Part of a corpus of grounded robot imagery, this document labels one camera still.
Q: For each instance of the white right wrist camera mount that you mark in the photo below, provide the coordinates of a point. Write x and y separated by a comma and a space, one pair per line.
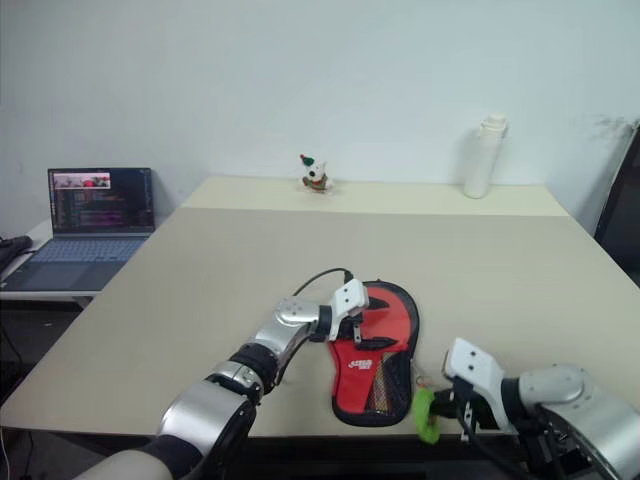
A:
470, 362

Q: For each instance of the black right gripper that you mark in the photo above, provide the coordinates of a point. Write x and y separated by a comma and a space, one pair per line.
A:
470, 405

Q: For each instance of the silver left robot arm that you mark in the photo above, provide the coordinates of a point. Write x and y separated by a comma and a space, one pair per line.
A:
280, 330

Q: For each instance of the black object on side desk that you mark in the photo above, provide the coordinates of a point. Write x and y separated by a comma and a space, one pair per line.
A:
15, 245

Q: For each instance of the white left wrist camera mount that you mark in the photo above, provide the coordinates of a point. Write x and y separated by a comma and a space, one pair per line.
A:
350, 297

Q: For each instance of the white plush dog toy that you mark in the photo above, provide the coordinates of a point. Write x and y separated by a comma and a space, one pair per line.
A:
316, 175

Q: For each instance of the beige rounded robot shell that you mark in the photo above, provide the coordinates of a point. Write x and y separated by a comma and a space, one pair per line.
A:
130, 467

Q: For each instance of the white water bottle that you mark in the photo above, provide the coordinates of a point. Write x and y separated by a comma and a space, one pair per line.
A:
480, 160

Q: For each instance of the black panel with pale frame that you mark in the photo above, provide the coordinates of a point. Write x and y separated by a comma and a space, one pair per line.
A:
625, 225

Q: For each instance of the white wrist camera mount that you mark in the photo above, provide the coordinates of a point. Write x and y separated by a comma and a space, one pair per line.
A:
470, 362
350, 297

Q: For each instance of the red and black paddle case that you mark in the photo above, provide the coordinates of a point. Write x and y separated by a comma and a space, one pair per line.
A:
360, 380

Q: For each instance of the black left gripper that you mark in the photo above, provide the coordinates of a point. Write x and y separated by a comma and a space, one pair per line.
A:
362, 322

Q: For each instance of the open blue-grey laptop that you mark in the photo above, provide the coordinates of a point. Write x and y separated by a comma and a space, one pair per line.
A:
85, 257

